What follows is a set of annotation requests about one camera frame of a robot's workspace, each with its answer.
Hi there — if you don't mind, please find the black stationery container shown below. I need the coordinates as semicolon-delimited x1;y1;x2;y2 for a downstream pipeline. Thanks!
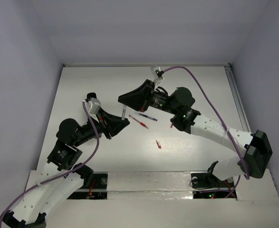
86;92;97;102

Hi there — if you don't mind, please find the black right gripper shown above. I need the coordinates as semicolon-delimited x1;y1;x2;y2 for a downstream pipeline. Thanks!
117;80;178;115

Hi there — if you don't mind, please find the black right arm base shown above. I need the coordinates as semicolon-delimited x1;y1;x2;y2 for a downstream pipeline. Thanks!
189;161;237;199

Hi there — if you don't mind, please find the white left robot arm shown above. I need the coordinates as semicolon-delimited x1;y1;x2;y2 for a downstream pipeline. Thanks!
0;108;130;228

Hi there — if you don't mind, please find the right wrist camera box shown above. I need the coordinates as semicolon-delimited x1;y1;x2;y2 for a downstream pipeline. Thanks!
151;65;164;90

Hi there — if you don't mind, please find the clear red gel pen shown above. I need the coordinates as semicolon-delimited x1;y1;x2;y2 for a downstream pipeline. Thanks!
129;115;149;129

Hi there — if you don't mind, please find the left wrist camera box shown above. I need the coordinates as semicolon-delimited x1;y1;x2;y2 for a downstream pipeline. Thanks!
82;97;101;119

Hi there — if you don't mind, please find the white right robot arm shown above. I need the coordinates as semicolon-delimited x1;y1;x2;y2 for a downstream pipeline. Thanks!
118;80;273;186

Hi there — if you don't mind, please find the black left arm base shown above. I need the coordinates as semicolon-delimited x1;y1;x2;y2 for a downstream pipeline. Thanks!
68;173;108;200

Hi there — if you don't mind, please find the white pen red cap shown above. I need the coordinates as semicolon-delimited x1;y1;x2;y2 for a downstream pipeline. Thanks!
121;105;126;120

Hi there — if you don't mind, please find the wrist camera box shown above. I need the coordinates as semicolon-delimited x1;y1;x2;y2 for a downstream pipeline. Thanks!
151;65;164;90
82;97;101;119

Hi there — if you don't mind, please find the black gel pen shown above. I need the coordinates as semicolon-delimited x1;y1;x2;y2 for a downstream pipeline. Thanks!
135;112;158;122

